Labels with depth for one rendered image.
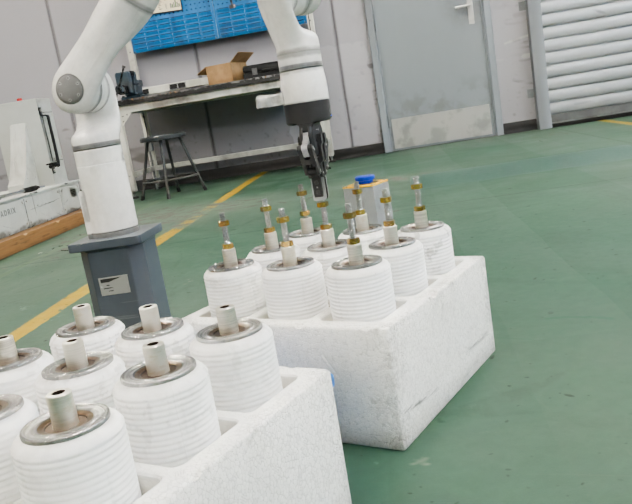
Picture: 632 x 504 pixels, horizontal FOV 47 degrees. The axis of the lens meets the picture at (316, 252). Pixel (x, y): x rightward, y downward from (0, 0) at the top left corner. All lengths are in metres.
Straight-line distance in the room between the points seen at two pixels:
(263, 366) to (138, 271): 0.68
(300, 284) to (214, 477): 0.45
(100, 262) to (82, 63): 0.37
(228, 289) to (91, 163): 0.43
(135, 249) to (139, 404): 0.76
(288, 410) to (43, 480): 0.27
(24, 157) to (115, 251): 3.38
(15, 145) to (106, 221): 3.42
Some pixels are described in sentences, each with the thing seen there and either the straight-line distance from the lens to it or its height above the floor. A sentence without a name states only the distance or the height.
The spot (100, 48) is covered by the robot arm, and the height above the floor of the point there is 0.65.
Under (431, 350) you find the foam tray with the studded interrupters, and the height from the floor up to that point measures 0.10.
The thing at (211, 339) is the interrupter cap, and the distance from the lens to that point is 0.81.
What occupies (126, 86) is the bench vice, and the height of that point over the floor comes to 0.85.
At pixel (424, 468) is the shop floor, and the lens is 1.01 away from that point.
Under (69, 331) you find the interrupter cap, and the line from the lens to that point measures 0.99.
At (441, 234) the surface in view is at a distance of 1.24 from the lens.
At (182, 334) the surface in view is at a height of 0.25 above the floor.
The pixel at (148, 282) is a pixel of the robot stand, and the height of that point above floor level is 0.20.
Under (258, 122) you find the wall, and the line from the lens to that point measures 6.40.
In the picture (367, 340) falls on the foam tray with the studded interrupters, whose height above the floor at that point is 0.16.
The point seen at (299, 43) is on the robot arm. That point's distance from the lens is 1.17.
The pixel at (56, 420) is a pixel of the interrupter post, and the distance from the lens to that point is 0.67.
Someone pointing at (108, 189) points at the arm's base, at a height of 0.39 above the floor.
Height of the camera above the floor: 0.48
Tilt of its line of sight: 11 degrees down
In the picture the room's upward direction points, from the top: 9 degrees counter-clockwise
